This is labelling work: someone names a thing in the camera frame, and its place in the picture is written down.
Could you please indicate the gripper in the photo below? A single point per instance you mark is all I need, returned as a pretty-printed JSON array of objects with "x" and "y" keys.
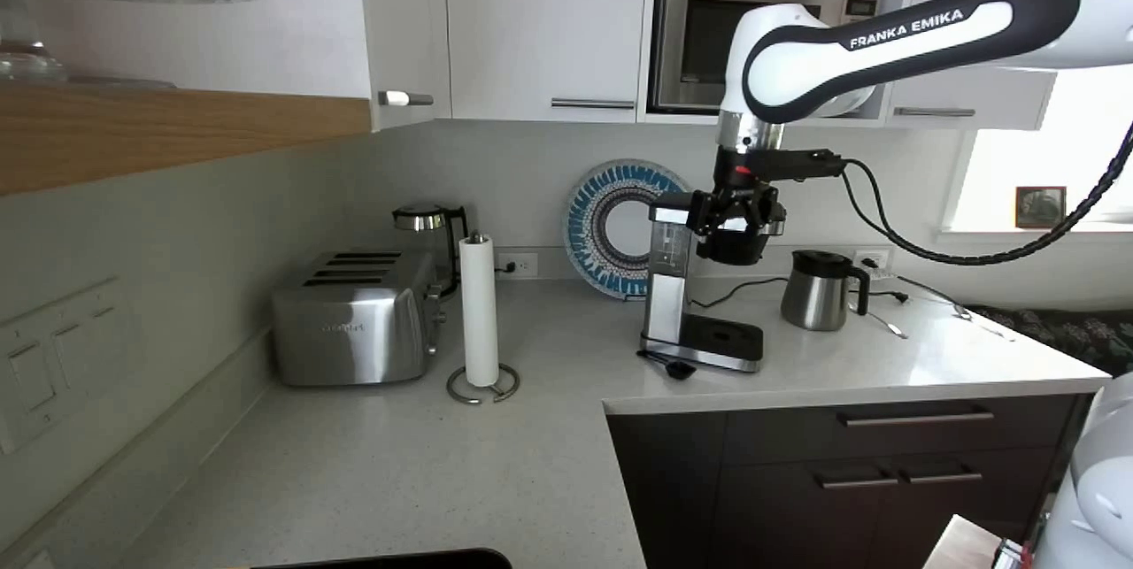
[{"x": 733, "y": 171}]

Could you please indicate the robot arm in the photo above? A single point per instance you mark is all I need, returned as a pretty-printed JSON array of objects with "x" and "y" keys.
[{"x": 894, "y": 38}]

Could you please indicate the white paper towel roll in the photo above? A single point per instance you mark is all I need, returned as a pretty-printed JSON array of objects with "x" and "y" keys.
[{"x": 479, "y": 312}]

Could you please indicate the silver and black coffee maker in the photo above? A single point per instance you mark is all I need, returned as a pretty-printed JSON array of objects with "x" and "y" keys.
[{"x": 673, "y": 286}]

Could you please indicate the steel thermal carafe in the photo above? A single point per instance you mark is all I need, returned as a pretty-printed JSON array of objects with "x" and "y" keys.
[{"x": 816, "y": 290}]

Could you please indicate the blue patterned round plate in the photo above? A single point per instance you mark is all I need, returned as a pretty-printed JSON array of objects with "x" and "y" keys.
[{"x": 597, "y": 228}]

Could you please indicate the black coffee scoop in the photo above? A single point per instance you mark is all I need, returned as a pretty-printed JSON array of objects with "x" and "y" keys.
[{"x": 668, "y": 365}]

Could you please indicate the metal spoon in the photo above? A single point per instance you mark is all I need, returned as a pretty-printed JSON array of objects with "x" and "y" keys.
[
  {"x": 881, "y": 321},
  {"x": 963, "y": 313}
]

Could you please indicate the microwave door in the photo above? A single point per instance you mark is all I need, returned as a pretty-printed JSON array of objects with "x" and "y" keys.
[{"x": 695, "y": 38}]

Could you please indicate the silver microwave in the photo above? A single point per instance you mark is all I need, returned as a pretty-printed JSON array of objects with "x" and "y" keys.
[{"x": 699, "y": 29}]

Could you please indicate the dark wide drawer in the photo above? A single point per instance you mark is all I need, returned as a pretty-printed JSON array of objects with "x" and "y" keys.
[{"x": 779, "y": 432}]

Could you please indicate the white upper cabinet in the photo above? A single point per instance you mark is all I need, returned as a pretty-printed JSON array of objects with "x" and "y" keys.
[{"x": 544, "y": 20}]

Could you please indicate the wide white cabinet door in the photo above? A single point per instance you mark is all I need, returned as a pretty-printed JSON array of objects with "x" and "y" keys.
[{"x": 544, "y": 20}]

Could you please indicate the glass electric kettle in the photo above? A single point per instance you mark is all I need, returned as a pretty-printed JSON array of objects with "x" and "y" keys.
[{"x": 432, "y": 237}]

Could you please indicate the metal paper towel holder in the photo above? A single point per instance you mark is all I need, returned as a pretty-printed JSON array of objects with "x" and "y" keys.
[{"x": 482, "y": 394}]

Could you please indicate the dark lower cabinet door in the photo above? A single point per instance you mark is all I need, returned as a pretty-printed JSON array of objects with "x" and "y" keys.
[
  {"x": 797, "y": 520},
  {"x": 974, "y": 498}
]

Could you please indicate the window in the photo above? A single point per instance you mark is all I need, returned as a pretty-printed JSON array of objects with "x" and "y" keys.
[{"x": 1053, "y": 153}]

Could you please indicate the dark floral cushion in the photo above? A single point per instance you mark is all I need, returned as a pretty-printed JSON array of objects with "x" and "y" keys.
[{"x": 1062, "y": 334}]

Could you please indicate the narrow white cabinet door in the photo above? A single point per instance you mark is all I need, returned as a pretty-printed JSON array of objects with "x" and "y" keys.
[{"x": 403, "y": 20}]

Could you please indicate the silver four-slot toaster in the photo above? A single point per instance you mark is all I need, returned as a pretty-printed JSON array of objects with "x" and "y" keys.
[{"x": 354, "y": 321}]

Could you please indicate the black flat panel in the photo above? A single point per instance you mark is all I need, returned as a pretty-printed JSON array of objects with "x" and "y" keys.
[{"x": 389, "y": 560}]

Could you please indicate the wooden shelf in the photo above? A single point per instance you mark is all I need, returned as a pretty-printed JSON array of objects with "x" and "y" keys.
[{"x": 159, "y": 131}]

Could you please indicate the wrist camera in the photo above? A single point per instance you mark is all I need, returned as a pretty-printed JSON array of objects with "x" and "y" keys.
[{"x": 801, "y": 164}]

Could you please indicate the white wall socket with plug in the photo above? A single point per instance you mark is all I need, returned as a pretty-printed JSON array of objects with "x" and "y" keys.
[{"x": 872, "y": 261}]

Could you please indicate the small picture frame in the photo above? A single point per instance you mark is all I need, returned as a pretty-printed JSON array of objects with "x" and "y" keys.
[{"x": 1040, "y": 206}]

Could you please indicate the white light switch plate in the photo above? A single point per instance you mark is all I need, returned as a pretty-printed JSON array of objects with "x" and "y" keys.
[{"x": 57, "y": 361}]

